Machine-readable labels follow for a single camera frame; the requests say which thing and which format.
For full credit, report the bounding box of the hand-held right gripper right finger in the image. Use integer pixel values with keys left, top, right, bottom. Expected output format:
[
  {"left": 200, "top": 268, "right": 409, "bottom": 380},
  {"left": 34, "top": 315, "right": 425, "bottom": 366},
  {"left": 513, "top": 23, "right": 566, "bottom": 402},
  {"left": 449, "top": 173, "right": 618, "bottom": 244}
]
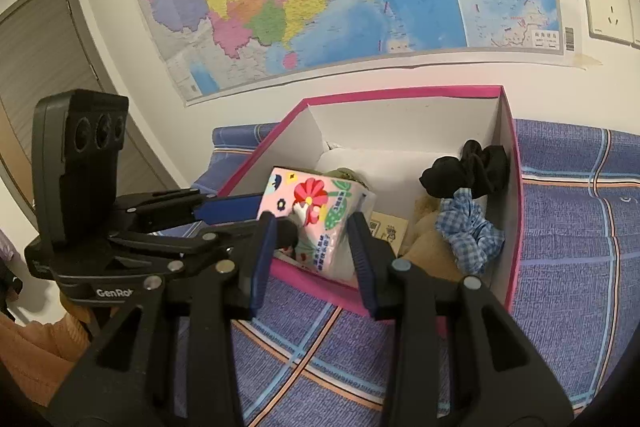
[{"left": 347, "top": 211, "right": 576, "bottom": 427}]

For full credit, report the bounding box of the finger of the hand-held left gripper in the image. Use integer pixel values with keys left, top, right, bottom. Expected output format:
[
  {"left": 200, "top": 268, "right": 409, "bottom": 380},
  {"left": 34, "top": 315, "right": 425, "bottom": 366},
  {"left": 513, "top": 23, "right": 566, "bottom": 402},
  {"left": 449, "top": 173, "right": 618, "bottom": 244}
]
[
  {"left": 115, "top": 189, "right": 266, "bottom": 233},
  {"left": 107, "top": 217, "right": 301, "bottom": 270}
]

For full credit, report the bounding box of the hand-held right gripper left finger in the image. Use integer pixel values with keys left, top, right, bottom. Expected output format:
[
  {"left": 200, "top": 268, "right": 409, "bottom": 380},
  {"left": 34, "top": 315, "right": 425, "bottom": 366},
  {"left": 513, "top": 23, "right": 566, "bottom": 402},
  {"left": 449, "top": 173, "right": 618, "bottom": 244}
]
[{"left": 47, "top": 211, "right": 279, "bottom": 427}]

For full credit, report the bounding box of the beige printed packet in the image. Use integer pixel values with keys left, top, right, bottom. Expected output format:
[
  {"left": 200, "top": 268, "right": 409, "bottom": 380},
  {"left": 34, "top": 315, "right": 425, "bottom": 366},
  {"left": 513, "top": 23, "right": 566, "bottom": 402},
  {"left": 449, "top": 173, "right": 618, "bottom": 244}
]
[{"left": 367, "top": 212, "right": 408, "bottom": 258}]

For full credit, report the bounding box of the cream plush toy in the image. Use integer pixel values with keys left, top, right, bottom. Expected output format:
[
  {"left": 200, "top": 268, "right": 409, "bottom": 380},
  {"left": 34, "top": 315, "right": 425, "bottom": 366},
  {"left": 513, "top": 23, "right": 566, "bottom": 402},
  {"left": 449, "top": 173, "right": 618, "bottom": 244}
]
[{"left": 400, "top": 194, "right": 463, "bottom": 283}]

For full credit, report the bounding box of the pink floral tissue pack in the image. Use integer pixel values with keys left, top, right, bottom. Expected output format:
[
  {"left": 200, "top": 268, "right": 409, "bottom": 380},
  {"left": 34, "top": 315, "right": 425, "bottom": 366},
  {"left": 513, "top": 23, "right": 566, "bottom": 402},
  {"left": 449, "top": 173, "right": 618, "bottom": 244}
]
[{"left": 257, "top": 166, "right": 377, "bottom": 289}]

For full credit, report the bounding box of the green plush toy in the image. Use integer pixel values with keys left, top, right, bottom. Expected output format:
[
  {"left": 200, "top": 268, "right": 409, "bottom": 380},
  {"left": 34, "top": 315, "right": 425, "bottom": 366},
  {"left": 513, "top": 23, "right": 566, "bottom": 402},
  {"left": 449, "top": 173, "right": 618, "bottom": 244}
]
[{"left": 312, "top": 166, "right": 373, "bottom": 192}]

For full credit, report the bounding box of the blue gingham scrunchie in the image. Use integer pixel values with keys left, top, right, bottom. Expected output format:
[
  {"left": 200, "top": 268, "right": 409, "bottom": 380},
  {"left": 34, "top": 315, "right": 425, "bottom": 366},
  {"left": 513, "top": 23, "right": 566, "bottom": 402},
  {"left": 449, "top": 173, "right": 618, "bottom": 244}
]
[{"left": 434, "top": 187, "right": 506, "bottom": 277}]

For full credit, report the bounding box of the pink cardboard box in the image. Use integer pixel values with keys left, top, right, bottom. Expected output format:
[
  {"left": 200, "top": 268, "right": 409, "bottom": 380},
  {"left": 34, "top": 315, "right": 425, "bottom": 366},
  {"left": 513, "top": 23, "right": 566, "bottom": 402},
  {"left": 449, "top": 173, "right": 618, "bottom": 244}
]
[{"left": 215, "top": 85, "right": 525, "bottom": 338}]

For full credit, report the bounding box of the black scrunchie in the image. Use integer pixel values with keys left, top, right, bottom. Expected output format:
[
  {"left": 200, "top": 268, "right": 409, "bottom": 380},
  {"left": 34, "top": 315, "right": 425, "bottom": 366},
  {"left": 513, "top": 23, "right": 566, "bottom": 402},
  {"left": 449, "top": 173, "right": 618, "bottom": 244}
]
[{"left": 419, "top": 139, "right": 510, "bottom": 200}]

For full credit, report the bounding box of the person's left forearm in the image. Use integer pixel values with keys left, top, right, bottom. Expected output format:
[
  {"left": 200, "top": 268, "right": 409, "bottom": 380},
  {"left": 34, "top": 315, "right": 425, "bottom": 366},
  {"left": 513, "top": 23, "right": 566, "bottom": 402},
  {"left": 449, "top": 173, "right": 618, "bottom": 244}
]
[{"left": 0, "top": 302, "right": 101, "bottom": 408}]

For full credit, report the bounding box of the grey door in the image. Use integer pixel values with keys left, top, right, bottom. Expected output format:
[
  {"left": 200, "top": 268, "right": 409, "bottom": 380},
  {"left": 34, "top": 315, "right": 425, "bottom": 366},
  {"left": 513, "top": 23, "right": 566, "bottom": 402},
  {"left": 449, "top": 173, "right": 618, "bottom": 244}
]
[{"left": 0, "top": 0, "right": 178, "bottom": 228}]

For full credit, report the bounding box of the blue plaid bed sheet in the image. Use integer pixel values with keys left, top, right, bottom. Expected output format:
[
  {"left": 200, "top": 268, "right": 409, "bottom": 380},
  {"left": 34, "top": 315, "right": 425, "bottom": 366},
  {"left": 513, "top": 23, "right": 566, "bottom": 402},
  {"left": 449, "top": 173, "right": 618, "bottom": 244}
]
[{"left": 192, "top": 119, "right": 640, "bottom": 427}]

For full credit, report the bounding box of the white wall socket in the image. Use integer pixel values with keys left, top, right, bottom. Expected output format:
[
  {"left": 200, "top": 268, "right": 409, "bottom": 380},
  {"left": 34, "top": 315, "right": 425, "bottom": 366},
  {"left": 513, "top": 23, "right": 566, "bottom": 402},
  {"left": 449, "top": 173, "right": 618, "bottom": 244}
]
[
  {"left": 625, "top": 0, "right": 640, "bottom": 48},
  {"left": 578, "top": 0, "right": 636, "bottom": 45}
]

